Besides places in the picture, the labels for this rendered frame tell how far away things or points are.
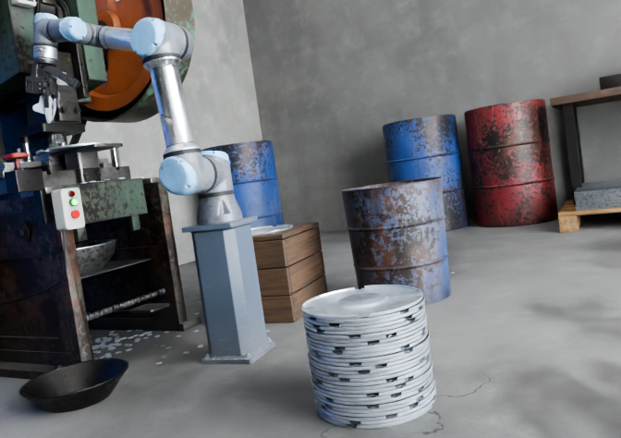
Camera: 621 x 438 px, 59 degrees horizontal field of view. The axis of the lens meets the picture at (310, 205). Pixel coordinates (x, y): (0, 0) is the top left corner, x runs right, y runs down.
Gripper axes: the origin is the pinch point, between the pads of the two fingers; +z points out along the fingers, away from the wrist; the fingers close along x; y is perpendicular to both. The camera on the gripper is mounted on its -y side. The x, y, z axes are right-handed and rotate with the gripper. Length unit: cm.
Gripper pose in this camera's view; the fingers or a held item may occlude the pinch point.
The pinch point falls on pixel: (51, 119)
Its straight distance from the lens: 212.7
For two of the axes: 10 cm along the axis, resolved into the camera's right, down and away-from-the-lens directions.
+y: -10.0, -0.3, -0.7
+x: 0.7, 0.5, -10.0
